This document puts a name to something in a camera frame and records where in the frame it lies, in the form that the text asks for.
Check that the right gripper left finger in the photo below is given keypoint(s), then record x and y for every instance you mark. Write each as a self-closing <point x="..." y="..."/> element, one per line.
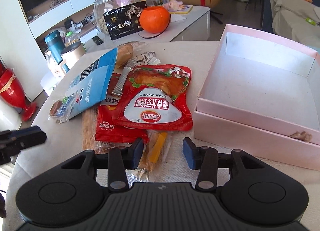
<point x="121" y="159"/>

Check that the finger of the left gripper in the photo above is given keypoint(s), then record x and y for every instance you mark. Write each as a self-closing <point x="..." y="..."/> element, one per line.
<point x="22" y="139"/>

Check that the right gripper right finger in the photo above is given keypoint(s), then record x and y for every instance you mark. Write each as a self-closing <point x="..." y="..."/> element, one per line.
<point x="204" y="159"/>

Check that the red roast duck snack pack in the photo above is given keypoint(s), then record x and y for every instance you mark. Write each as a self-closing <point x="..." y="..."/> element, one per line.
<point x="154" y="98"/>

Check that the blue white snack bag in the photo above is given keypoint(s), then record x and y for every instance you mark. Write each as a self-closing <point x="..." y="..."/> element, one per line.
<point x="86" y="89"/>

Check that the yellow wrapped snack bar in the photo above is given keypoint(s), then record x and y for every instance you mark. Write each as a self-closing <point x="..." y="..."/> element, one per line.
<point x="153" y="157"/>

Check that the red spicy strip packet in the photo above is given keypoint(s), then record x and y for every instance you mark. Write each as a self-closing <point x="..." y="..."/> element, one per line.
<point x="108" y="131"/>

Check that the long wrapped bread stick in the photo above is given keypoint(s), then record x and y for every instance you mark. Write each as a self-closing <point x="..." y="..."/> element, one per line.
<point x="89" y="127"/>

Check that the red vase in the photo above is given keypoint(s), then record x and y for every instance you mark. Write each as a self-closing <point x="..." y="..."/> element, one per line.
<point x="12" y="92"/>

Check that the small brown snack packet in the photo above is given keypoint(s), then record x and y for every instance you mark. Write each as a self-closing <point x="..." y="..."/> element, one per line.
<point x="117" y="81"/>

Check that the pink cardboard box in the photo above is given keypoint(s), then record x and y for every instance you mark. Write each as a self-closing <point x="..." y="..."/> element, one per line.
<point x="261" y="95"/>

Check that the small clear candy wrapper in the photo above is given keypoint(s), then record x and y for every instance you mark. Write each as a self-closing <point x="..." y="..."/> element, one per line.
<point x="144" y="58"/>

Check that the wrapped bread roll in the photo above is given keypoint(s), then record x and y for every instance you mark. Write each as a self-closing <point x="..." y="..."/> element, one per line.
<point x="126" y="51"/>

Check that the beige lidded mug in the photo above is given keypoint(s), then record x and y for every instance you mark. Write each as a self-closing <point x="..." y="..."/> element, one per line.
<point x="71" y="54"/>

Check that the teal thermos bottle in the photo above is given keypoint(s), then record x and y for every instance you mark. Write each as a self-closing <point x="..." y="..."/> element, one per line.
<point x="55" y="44"/>

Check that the black plum snack box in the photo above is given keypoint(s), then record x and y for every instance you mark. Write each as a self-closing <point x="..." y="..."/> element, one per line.
<point x="124" y="21"/>

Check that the orange pumpkin bucket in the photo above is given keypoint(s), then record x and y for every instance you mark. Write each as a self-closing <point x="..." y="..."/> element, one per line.
<point x="155" y="19"/>

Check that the pink plush toy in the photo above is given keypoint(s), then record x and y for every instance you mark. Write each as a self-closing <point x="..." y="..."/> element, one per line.
<point x="174" y="5"/>

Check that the large glass jar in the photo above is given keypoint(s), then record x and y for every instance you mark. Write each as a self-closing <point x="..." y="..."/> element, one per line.
<point x="102" y="7"/>

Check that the grey covered sofa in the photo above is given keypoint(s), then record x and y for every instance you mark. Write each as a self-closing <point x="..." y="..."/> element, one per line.
<point x="297" y="20"/>

